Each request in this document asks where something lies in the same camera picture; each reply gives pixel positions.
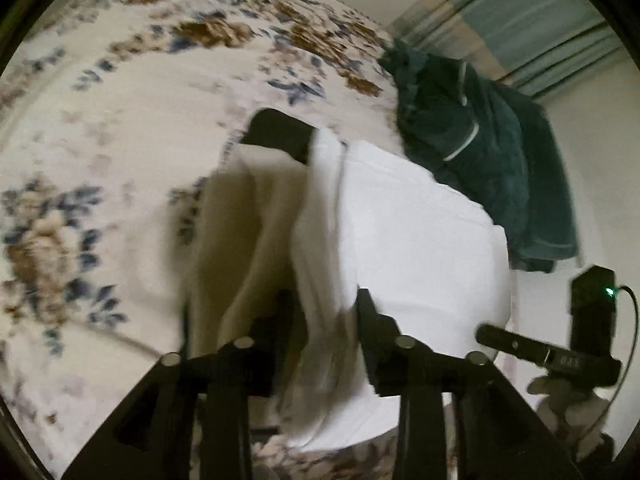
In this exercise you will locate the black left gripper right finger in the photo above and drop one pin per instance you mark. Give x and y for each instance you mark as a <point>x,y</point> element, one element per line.
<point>498,436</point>

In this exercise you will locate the floral bed quilt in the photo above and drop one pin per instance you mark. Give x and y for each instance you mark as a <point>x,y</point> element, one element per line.
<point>113,115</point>

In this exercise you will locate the black folded garment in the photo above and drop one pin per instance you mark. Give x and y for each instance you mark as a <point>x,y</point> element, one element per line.
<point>270,128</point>

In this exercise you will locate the white t-shirt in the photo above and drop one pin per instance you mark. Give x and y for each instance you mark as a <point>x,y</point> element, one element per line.
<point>431,259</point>

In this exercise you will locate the beige folded garment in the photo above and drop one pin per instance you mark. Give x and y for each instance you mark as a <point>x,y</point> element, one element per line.
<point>240,255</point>

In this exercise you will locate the right grey-green curtain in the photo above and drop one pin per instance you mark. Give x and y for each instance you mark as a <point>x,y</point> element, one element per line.
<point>533,46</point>

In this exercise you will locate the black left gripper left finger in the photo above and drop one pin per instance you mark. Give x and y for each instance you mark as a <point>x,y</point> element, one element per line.
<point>150,434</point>

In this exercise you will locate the dark green blanket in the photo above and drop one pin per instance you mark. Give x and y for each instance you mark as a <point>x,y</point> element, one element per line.
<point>490,143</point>

